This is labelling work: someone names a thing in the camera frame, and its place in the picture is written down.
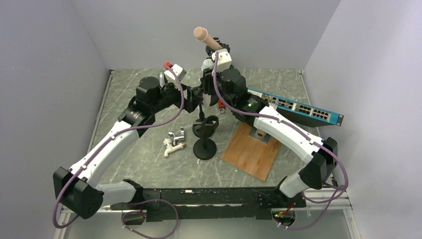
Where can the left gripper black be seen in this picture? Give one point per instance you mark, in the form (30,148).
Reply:
(192,101)

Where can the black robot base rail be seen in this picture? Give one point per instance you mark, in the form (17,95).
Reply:
(211,203)

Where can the white microphone with stand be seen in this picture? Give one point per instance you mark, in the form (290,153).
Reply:
(208,63)

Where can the wooden board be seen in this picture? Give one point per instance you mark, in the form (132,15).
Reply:
(250,155)

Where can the blue network switch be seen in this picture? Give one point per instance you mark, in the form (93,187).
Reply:
(300,113)

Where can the pink microphone on stand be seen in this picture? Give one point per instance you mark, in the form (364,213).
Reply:
(212,43)

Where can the black front microphone stand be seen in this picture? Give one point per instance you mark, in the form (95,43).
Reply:
(205,148)

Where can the grey handheld microphone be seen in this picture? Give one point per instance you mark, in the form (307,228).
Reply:
(161,78)

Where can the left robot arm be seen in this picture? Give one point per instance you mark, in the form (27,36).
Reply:
(78,188)

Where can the chrome white faucet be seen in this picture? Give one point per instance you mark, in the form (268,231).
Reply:
(174,142)

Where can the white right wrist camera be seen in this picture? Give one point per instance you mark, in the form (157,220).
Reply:
(224,60)

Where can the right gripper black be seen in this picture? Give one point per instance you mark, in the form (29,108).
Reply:
(207,80)

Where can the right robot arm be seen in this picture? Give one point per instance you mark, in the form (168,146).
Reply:
(318,154)

